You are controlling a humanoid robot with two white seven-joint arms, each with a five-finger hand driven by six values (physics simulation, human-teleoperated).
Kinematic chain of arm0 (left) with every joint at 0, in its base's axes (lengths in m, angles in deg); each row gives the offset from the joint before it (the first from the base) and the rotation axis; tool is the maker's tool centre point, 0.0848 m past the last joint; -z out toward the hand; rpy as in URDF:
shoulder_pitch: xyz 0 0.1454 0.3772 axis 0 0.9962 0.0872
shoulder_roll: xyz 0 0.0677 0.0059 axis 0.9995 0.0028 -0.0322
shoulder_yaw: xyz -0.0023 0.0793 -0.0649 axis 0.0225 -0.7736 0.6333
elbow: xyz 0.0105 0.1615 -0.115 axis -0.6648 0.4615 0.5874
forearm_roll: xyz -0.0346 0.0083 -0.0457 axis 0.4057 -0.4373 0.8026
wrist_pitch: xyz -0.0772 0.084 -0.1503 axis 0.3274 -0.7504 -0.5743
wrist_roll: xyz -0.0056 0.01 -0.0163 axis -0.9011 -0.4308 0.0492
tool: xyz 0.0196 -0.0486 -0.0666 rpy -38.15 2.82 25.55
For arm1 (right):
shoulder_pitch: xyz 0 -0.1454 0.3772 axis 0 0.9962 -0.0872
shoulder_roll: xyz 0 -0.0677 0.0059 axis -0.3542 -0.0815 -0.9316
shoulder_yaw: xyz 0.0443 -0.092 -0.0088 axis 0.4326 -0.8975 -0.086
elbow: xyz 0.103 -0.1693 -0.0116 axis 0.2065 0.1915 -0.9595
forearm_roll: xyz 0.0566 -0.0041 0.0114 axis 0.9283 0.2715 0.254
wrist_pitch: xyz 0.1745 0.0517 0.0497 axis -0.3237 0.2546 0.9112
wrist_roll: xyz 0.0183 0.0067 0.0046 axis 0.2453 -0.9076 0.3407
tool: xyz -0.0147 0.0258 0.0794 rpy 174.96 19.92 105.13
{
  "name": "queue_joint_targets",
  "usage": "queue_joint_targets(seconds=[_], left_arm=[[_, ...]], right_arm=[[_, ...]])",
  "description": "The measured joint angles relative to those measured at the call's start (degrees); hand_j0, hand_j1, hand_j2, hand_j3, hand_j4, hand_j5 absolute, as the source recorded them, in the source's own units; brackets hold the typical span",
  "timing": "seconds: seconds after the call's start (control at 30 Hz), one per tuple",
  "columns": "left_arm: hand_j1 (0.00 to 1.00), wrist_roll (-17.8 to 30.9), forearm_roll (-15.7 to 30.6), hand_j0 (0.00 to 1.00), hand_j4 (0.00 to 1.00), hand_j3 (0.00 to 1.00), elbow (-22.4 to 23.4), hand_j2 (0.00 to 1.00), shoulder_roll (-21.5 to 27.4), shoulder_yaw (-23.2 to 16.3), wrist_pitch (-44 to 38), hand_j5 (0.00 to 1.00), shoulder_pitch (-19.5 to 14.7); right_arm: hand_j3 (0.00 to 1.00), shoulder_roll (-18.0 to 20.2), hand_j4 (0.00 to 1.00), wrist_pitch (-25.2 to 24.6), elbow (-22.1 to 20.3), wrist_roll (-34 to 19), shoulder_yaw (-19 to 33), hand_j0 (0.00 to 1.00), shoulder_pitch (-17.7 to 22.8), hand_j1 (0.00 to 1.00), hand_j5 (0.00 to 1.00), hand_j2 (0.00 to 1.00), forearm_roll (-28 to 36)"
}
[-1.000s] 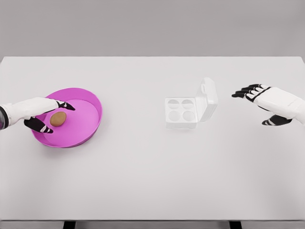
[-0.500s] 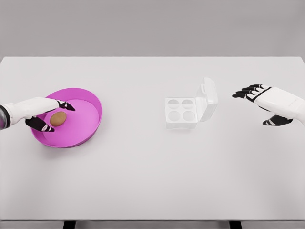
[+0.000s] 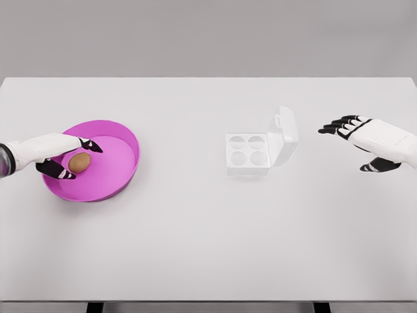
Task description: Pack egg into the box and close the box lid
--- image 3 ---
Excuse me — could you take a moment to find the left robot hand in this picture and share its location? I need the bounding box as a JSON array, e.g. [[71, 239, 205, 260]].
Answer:
[[27, 132, 104, 180]]

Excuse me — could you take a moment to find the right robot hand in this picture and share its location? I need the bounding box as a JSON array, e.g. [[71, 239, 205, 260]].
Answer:
[[317, 115, 412, 172]]

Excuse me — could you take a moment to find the brown egg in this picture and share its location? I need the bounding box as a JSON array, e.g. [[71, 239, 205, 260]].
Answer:
[[68, 152, 91, 173]]

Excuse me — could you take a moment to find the clear plastic egg box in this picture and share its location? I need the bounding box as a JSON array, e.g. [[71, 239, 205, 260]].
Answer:
[[225, 104, 300, 179]]

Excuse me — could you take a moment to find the pink round tray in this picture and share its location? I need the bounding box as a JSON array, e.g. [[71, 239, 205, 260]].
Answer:
[[42, 119, 140, 203]]

